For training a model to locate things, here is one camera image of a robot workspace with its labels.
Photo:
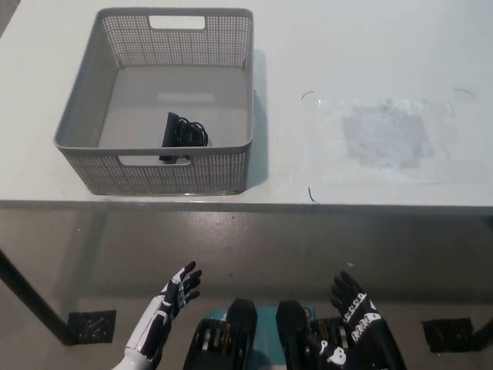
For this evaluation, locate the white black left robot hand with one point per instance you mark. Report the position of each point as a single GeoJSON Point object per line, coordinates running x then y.
{"type": "Point", "coordinates": [161, 312]}

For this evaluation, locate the black teal robot body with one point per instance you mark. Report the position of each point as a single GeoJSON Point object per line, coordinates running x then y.
{"type": "Point", "coordinates": [239, 339]}

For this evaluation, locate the black floor plate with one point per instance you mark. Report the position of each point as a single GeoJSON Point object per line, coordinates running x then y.
{"type": "Point", "coordinates": [447, 334]}
{"type": "Point", "coordinates": [92, 327]}

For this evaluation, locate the black metal table leg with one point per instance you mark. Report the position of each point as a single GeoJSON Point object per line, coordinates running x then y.
{"type": "Point", "coordinates": [34, 298]}

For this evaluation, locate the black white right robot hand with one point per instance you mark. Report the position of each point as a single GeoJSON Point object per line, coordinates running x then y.
{"type": "Point", "coordinates": [366, 320]}

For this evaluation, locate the grey perforated plastic basket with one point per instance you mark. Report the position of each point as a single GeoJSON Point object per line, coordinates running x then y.
{"type": "Point", "coordinates": [173, 108]}

